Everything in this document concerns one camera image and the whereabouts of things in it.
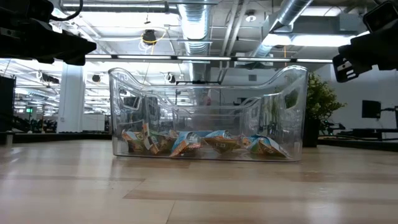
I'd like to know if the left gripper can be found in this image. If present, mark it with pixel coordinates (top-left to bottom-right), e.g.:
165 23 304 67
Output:
0 18 97 67

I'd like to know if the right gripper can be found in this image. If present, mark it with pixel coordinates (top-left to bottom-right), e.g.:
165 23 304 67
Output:
332 27 398 83

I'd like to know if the small orange snack bag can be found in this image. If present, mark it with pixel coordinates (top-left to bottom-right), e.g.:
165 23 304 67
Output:
141 123 161 156

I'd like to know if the clear plastic bin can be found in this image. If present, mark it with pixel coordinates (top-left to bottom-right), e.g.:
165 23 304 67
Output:
169 96 265 141
108 64 309 162

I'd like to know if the green potted plant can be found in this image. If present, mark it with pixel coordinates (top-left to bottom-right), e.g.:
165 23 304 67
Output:
273 72 346 121

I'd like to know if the white building column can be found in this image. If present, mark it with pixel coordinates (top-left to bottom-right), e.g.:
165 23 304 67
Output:
57 65 85 133

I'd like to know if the black monitor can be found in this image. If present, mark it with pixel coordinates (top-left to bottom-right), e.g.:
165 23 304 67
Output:
361 100 382 119

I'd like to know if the black desk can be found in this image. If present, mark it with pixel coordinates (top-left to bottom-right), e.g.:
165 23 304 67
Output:
337 127 398 142

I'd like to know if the black plant pot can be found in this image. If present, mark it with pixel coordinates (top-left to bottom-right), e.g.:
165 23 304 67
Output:
303 117 322 148

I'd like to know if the black cabinet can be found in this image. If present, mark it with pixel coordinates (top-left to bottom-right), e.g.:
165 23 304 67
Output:
0 76 16 131

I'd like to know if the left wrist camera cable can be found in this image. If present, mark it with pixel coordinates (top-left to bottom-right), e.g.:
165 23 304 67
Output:
49 0 84 23

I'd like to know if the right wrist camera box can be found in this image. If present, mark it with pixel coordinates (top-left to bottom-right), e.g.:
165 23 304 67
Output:
362 0 398 34

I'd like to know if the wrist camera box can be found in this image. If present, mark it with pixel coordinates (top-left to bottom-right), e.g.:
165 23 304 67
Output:
362 0 398 34
0 0 56 23

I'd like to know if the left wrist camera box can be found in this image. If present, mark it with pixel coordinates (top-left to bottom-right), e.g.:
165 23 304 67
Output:
0 0 56 23

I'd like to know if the black ceiling camera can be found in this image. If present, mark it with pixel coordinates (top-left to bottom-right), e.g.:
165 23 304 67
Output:
142 29 158 47

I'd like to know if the silver ventilation duct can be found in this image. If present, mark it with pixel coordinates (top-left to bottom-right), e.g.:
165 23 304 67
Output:
177 0 215 82
248 0 314 58

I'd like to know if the black light rail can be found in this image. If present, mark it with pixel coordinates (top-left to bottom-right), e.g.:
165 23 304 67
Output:
0 52 398 65

